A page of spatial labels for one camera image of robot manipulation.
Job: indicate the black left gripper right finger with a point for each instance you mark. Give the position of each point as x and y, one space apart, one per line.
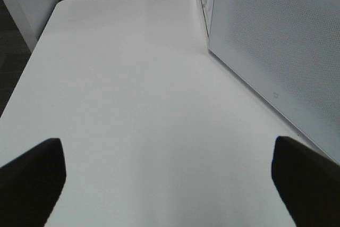
307 183

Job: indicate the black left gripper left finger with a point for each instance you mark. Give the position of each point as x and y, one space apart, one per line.
32 183

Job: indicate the white microwave door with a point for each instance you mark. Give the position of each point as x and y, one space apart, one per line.
288 52

